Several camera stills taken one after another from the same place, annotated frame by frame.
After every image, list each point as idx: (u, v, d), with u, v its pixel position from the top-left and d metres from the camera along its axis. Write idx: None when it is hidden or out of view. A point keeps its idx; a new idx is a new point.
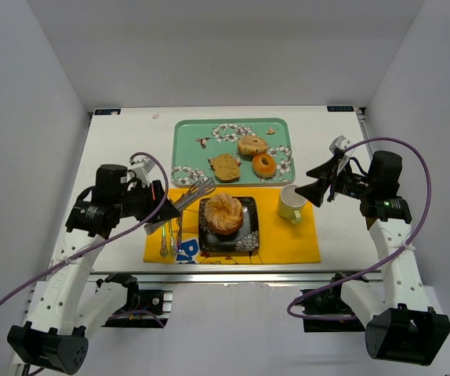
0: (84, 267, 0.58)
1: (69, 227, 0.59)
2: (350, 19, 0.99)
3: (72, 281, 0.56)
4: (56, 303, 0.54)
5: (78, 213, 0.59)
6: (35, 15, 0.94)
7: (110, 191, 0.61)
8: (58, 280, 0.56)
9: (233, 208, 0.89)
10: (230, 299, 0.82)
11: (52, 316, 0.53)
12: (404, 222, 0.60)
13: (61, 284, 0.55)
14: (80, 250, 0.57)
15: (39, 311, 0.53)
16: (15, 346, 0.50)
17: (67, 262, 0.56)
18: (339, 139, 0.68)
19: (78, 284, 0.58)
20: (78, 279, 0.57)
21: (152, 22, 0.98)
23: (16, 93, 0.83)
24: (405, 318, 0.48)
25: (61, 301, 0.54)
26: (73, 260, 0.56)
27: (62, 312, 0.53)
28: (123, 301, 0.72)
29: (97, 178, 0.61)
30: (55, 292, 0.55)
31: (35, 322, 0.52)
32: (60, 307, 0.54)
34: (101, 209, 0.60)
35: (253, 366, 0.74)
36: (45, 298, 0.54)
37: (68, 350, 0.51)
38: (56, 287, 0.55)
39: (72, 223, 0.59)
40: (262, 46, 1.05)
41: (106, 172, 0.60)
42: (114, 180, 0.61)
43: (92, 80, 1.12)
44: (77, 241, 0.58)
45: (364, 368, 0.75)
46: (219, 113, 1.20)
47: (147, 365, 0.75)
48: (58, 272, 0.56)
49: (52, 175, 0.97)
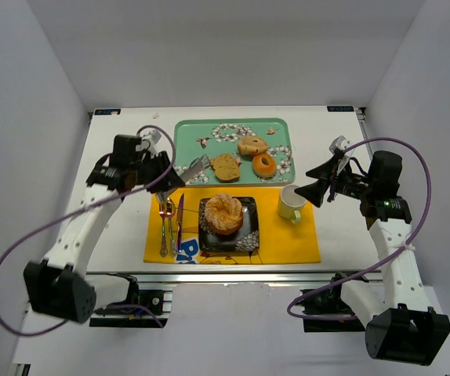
0: (101, 216, 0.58)
1: (89, 183, 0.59)
2: (350, 19, 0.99)
3: (91, 225, 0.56)
4: (73, 244, 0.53)
5: (98, 174, 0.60)
6: (35, 16, 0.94)
7: (126, 158, 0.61)
8: (76, 224, 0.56)
9: (233, 208, 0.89)
10: (230, 299, 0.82)
11: (69, 254, 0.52)
12: (404, 222, 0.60)
13: (80, 226, 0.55)
14: (100, 199, 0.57)
15: (56, 249, 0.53)
16: (30, 283, 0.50)
17: (86, 207, 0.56)
18: (338, 139, 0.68)
19: (95, 233, 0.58)
20: (96, 225, 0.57)
21: (153, 23, 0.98)
23: (16, 93, 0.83)
24: (404, 318, 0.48)
25: (78, 241, 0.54)
26: (92, 207, 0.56)
27: (78, 252, 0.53)
28: (121, 296, 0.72)
29: (114, 146, 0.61)
30: (73, 233, 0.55)
31: (52, 259, 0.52)
32: (77, 247, 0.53)
34: (119, 171, 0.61)
35: (253, 366, 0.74)
36: (62, 239, 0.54)
37: (80, 295, 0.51)
38: (73, 229, 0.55)
39: (92, 180, 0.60)
40: (262, 47, 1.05)
41: (122, 139, 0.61)
42: (131, 148, 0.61)
43: (92, 80, 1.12)
44: (96, 193, 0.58)
45: (364, 368, 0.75)
46: (219, 113, 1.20)
47: (147, 365, 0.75)
48: (78, 218, 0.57)
49: (52, 175, 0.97)
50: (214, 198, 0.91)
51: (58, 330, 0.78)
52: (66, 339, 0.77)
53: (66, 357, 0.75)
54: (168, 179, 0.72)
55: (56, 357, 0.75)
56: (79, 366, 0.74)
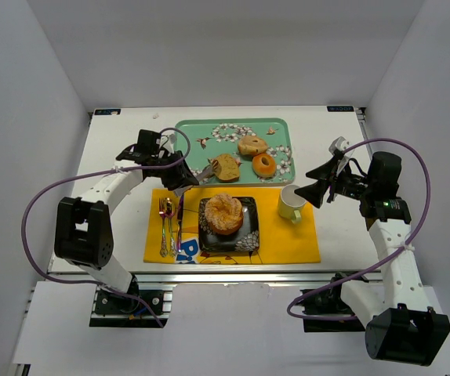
0: (128, 180, 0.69)
1: (119, 157, 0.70)
2: (350, 19, 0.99)
3: (120, 182, 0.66)
4: (103, 189, 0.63)
5: (125, 154, 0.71)
6: (35, 16, 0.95)
7: (148, 146, 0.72)
8: (107, 179, 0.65)
9: (232, 207, 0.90)
10: (230, 300, 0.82)
11: (100, 196, 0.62)
12: (404, 222, 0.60)
13: (110, 181, 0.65)
14: (128, 167, 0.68)
15: (89, 191, 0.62)
16: (62, 212, 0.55)
17: (117, 169, 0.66)
18: (337, 140, 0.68)
19: (121, 191, 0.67)
20: (123, 185, 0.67)
21: (153, 23, 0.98)
23: (15, 93, 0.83)
24: (404, 318, 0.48)
25: (109, 189, 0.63)
26: (124, 170, 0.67)
27: (107, 197, 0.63)
28: (123, 287, 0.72)
29: (139, 135, 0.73)
30: (104, 183, 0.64)
31: (85, 197, 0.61)
32: (107, 193, 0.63)
34: (143, 155, 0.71)
35: (253, 366, 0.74)
36: (94, 186, 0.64)
37: (104, 235, 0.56)
38: (104, 182, 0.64)
39: (120, 157, 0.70)
40: (262, 47, 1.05)
41: (147, 132, 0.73)
42: (153, 139, 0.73)
43: (92, 80, 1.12)
44: (125, 164, 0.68)
45: (363, 368, 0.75)
46: (219, 113, 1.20)
47: (147, 365, 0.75)
48: (109, 175, 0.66)
49: (52, 175, 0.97)
50: (214, 198, 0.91)
51: (58, 330, 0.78)
52: (66, 339, 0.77)
53: (66, 356, 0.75)
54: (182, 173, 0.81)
55: (56, 358, 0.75)
56: (79, 366, 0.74)
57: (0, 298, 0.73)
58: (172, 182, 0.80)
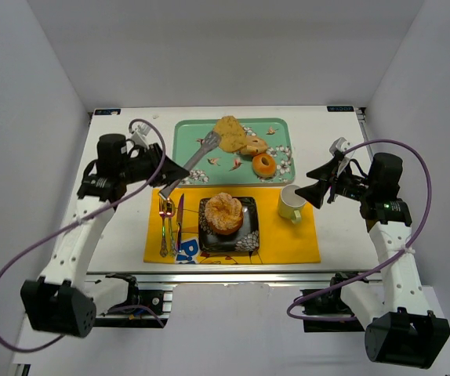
0: (96, 228, 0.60)
1: (81, 196, 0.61)
2: (351, 18, 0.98)
3: (85, 240, 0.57)
4: (69, 258, 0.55)
5: (88, 185, 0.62)
6: (35, 15, 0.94)
7: (113, 162, 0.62)
8: (70, 239, 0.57)
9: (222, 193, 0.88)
10: (230, 299, 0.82)
11: (65, 269, 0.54)
12: (404, 225, 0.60)
13: (74, 241, 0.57)
14: (92, 211, 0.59)
15: (52, 265, 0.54)
16: (27, 301, 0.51)
17: (80, 221, 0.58)
18: (338, 141, 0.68)
19: (90, 247, 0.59)
20: (90, 240, 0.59)
21: (152, 22, 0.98)
23: (15, 95, 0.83)
24: (404, 322, 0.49)
25: (74, 256, 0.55)
26: (85, 220, 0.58)
27: (74, 267, 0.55)
28: (122, 296, 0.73)
29: (99, 153, 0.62)
30: (68, 248, 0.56)
31: (48, 275, 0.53)
32: (73, 262, 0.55)
34: (109, 182, 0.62)
35: (253, 367, 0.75)
36: (57, 255, 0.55)
37: (81, 311, 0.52)
38: (67, 244, 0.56)
39: (82, 192, 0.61)
40: (263, 46, 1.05)
41: (106, 144, 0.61)
42: (116, 150, 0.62)
43: (92, 79, 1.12)
44: (88, 205, 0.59)
45: (363, 368, 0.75)
46: (219, 113, 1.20)
47: (148, 364, 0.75)
48: (70, 232, 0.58)
49: (52, 174, 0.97)
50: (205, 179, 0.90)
51: None
52: (67, 339, 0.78)
53: (67, 356, 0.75)
54: (163, 172, 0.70)
55: (57, 358, 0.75)
56: (79, 366, 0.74)
57: (0, 299, 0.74)
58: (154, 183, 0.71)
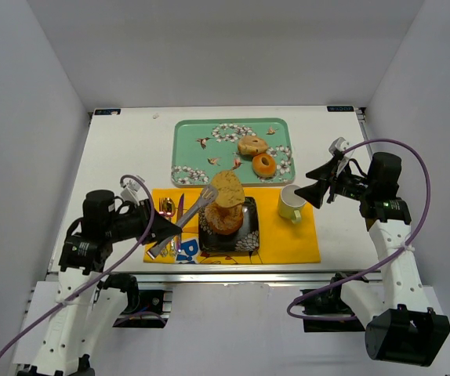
0: (82, 306, 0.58)
1: (63, 267, 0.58)
2: (350, 18, 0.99)
3: (73, 320, 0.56)
4: (58, 345, 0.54)
5: (70, 251, 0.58)
6: (35, 16, 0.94)
7: (99, 221, 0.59)
8: (57, 322, 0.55)
9: (237, 191, 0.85)
10: (230, 299, 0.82)
11: (56, 358, 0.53)
12: (404, 223, 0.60)
13: (62, 325, 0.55)
14: (76, 289, 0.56)
15: (42, 354, 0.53)
16: None
17: (64, 303, 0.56)
18: (337, 141, 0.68)
19: (79, 325, 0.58)
20: (78, 318, 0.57)
21: (153, 22, 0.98)
23: (15, 93, 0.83)
24: (404, 319, 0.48)
25: (63, 341, 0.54)
26: (70, 301, 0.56)
27: (66, 352, 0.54)
28: (123, 305, 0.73)
29: (84, 211, 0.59)
30: (56, 334, 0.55)
31: (40, 365, 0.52)
32: (63, 348, 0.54)
34: (93, 244, 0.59)
35: (253, 366, 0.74)
36: (47, 341, 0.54)
37: None
38: (56, 329, 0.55)
39: (64, 261, 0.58)
40: (262, 46, 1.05)
41: (92, 202, 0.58)
42: (103, 208, 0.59)
43: (92, 79, 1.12)
44: (72, 280, 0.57)
45: (363, 368, 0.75)
46: (219, 113, 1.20)
47: (147, 364, 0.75)
48: (56, 314, 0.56)
49: (51, 174, 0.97)
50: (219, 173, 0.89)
51: None
52: None
53: None
54: (152, 230, 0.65)
55: None
56: None
57: (0, 298, 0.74)
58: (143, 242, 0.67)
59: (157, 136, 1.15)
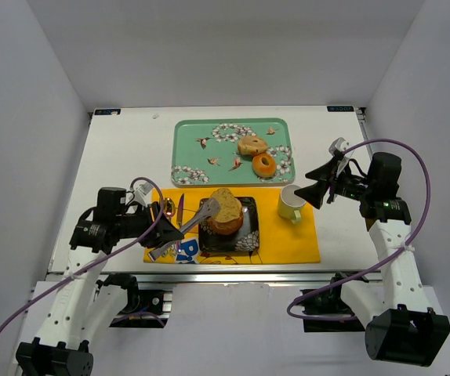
0: (88, 284, 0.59)
1: (74, 245, 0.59)
2: (350, 18, 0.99)
3: (79, 295, 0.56)
4: (63, 318, 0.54)
5: (81, 232, 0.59)
6: (35, 15, 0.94)
7: (110, 210, 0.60)
8: (63, 295, 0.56)
9: (233, 208, 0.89)
10: (230, 299, 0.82)
11: (60, 330, 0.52)
12: (404, 223, 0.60)
13: (68, 298, 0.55)
14: (85, 265, 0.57)
15: (46, 326, 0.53)
16: (23, 363, 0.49)
17: (73, 276, 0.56)
18: (337, 141, 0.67)
19: (84, 303, 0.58)
20: (85, 295, 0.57)
21: (153, 22, 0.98)
23: (15, 93, 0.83)
24: (404, 319, 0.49)
25: (69, 315, 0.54)
26: (78, 276, 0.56)
27: (70, 326, 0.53)
28: (123, 302, 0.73)
29: (98, 198, 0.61)
30: (62, 306, 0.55)
31: (43, 335, 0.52)
32: (67, 320, 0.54)
34: (103, 227, 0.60)
35: (253, 366, 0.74)
36: (52, 313, 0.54)
37: (78, 366, 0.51)
38: (61, 302, 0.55)
39: (75, 240, 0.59)
40: (262, 46, 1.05)
41: (107, 190, 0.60)
42: (116, 199, 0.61)
43: (92, 80, 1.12)
44: (81, 257, 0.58)
45: (363, 369, 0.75)
46: (219, 113, 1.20)
47: (147, 364, 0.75)
48: (63, 288, 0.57)
49: (51, 174, 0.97)
50: (219, 189, 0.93)
51: None
52: None
53: None
54: (157, 229, 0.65)
55: None
56: None
57: (1, 298, 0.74)
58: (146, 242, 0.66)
59: (157, 136, 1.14)
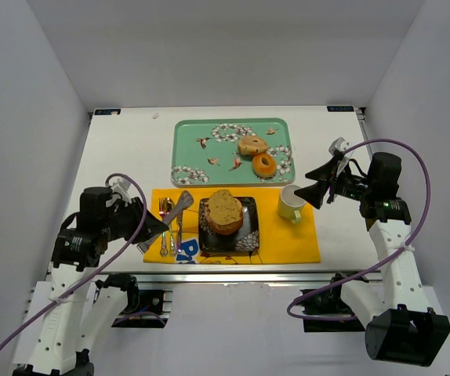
0: (77, 304, 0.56)
1: (56, 264, 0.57)
2: (350, 18, 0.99)
3: (67, 319, 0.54)
4: (53, 345, 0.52)
5: (63, 247, 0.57)
6: (36, 16, 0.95)
7: (95, 215, 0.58)
8: (52, 319, 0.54)
9: (234, 209, 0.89)
10: (230, 299, 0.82)
11: (51, 357, 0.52)
12: (404, 223, 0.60)
13: (57, 323, 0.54)
14: (69, 287, 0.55)
15: (38, 352, 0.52)
16: None
17: (57, 301, 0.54)
18: (337, 141, 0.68)
19: (74, 322, 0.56)
20: (73, 316, 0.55)
21: (153, 22, 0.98)
23: (15, 93, 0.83)
24: (404, 319, 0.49)
25: (59, 341, 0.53)
26: (63, 299, 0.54)
27: (62, 352, 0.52)
28: (123, 304, 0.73)
29: (81, 204, 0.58)
30: (52, 331, 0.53)
31: (36, 363, 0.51)
32: (59, 346, 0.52)
34: (88, 237, 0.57)
35: (253, 366, 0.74)
36: (41, 339, 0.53)
37: None
38: (50, 327, 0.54)
39: (57, 258, 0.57)
40: (261, 46, 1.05)
41: (90, 196, 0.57)
42: (100, 204, 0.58)
43: (92, 80, 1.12)
44: (65, 277, 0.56)
45: (364, 368, 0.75)
46: (219, 113, 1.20)
47: (147, 364, 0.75)
48: (51, 311, 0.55)
49: (51, 174, 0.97)
50: (219, 190, 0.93)
51: None
52: None
53: None
54: (147, 226, 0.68)
55: None
56: None
57: (1, 299, 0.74)
58: (137, 240, 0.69)
59: (157, 135, 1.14)
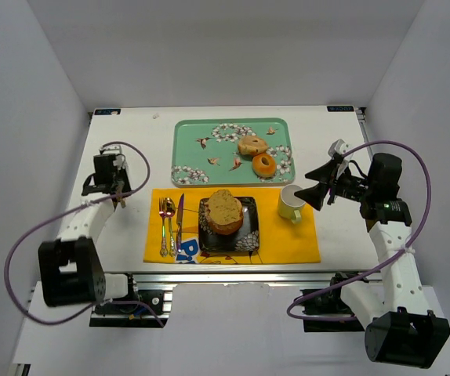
0: (102, 211, 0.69)
1: (86, 194, 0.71)
2: (351, 18, 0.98)
3: (94, 213, 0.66)
4: (81, 225, 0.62)
5: (90, 189, 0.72)
6: (35, 15, 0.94)
7: (107, 172, 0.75)
8: (81, 215, 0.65)
9: (234, 208, 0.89)
10: (230, 299, 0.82)
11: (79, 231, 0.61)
12: (404, 225, 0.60)
13: (85, 215, 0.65)
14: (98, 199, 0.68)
15: (67, 230, 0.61)
16: (45, 256, 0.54)
17: (88, 203, 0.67)
18: (336, 143, 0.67)
19: (97, 224, 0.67)
20: (98, 218, 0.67)
21: (152, 22, 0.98)
23: (15, 94, 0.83)
24: (404, 322, 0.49)
25: (86, 223, 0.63)
26: (94, 202, 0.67)
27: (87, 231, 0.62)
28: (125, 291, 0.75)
29: (95, 167, 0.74)
30: (80, 219, 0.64)
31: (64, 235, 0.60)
32: (85, 227, 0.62)
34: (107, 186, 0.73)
35: (253, 367, 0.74)
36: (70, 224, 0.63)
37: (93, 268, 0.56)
38: (79, 217, 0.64)
39: (87, 193, 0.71)
40: (261, 46, 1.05)
41: (100, 158, 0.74)
42: (110, 163, 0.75)
43: (92, 79, 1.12)
44: (93, 197, 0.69)
45: (363, 369, 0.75)
46: (219, 113, 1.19)
47: (147, 364, 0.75)
48: (81, 211, 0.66)
49: (51, 173, 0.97)
50: (219, 190, 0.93)
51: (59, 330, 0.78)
52: (67, 339, 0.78)
53: (65, 356, 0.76)
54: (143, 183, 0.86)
55: (57, 359, 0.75)
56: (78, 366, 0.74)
57: (1, 299, 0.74)
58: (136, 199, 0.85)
59: (157, 135, 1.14)
